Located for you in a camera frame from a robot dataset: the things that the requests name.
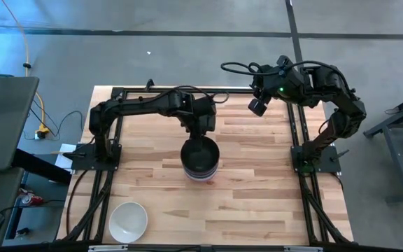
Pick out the red can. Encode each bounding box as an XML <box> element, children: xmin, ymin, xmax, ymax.
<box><xmin>21</xmin><ymin>195</ymin><xmax>45</xmax><ymax>207</ymax></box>

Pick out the black power cable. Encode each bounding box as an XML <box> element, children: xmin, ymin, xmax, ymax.
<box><xmin>29</xmin><ymin>99</ymin><xmax>85</xmax><ymax>141</ymax></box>

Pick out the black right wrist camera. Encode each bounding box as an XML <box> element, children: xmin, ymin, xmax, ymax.
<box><xmin>247</xmin><ymin>97</ymin><xmax>269</xmax><ymax>118</ymax></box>

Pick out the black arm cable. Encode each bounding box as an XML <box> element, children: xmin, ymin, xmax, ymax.
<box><xmin>168</xmin><ymin>85</ymin><xmax>230</xmax><ymax>105</ymax></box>
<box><xmin>220</xmin><ymin>59</ymin><xmax>351</xmax><ymax>95</ymax></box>

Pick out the silver metal bracket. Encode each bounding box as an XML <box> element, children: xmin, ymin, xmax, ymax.
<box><xmin>284</xmin><ymin>246</ymin><xmax>324</xmax><ymax>252</ymax></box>
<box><xmin>88</xmin><ymin>245</ymin><xmax>129</xmax><ymax>251</ymax></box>

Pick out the dark metal stand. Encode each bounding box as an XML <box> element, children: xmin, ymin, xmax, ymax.
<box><xmin>363</xmin><ymin>89</ymin><xmax>403</xmax><ymax>204</ymax></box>

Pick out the black bowl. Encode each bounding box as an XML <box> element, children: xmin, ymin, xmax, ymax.
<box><xmin>180</xmin><ymin>135</ymin><xmax>221</xmax><ymax>174</ymax></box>

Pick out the black aluminium table frame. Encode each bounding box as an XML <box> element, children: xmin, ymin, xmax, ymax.
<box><xmin>56</xmin><ymin>85</ymin><xmax>355</xmax><ymax>246</ymax></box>

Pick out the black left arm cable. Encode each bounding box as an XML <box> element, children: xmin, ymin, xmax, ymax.
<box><xmin>168</xmin><ymin>85</ymin><xmax>230</xmax><ymax>105</ymax></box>

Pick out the yellow power plug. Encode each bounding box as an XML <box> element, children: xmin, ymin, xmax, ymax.
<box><xmin>35</xmin><ymin>126</ymin><xmax>51</xmax><ymax>140</ymax></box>

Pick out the black desk beam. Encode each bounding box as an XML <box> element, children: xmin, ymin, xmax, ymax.
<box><xmin>11</xmin><ymin>148</ymin><xmax>73</xmax><ymax>185</ymax></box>

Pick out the white paper sheet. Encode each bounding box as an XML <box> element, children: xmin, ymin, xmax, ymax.
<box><xmin>53</xmin><ymin>143</ymin><xmax>78</xmax><ymax>173</ymax></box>

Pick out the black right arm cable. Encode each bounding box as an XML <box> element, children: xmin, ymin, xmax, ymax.
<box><xmin>220</xmin><ymin>59</ymin><xmax>351</xmax><ymax>95</ymax></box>

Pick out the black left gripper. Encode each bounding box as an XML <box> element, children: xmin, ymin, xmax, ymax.
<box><xmin>183</xmin><ymin>97</ymin><xmax>218</xmax><ymax>155</ymax></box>

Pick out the lavender bowl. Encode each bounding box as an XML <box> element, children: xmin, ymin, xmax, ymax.
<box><xmin>183</xmin><ymin>166</ymin><xmax>218</xmax><ymax>182</ymax></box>

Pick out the yellow cable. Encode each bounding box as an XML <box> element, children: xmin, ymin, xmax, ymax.
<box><xmin>0</xmin><ymin>0</ymin><xmax>50</xmax><ymax>134</ymax></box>

